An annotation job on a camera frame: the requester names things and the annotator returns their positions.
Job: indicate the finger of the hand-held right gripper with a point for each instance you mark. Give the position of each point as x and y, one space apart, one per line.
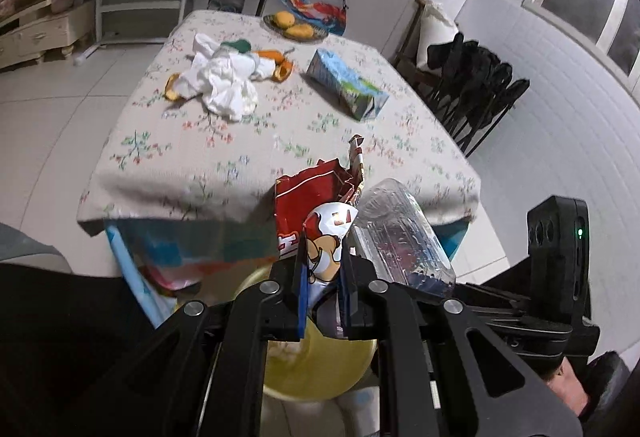
505 299
535 334

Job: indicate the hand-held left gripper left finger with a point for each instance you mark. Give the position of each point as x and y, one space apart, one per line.
301 284

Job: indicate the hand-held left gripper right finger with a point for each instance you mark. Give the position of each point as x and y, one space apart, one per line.
345 297

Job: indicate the yellow plastic bin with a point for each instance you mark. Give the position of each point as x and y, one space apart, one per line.
320 367

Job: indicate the red snack bag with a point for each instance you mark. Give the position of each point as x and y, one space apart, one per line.
300 202

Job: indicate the clear plastic bottle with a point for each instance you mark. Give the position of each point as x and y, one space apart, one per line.
400 232

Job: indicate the blue drink carton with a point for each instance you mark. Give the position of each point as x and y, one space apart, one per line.
345 79

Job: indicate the green plush toy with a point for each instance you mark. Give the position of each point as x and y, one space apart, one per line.
237 46

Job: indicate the person's right hand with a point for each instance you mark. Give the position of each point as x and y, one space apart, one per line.
570 387

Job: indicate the floral tablecloth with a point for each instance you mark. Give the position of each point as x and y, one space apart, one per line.
280 142

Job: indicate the black jackets on folding chairs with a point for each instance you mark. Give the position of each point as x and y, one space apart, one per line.
475 77

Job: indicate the white crumpled tissue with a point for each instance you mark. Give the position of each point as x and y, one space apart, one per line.
225 82

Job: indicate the orange peel with stem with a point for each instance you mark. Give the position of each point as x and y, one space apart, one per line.
270 55

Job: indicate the wooden chair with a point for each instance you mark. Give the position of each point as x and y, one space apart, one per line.
410 62

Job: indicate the glass fruit dish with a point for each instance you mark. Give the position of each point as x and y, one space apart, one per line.
320 36

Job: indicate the yellow mango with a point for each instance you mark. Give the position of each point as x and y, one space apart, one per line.
283 20
299 32

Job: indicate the white pillow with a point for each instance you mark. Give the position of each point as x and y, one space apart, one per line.
435 32

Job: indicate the white low cabinet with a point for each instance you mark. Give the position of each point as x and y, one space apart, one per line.
40 32

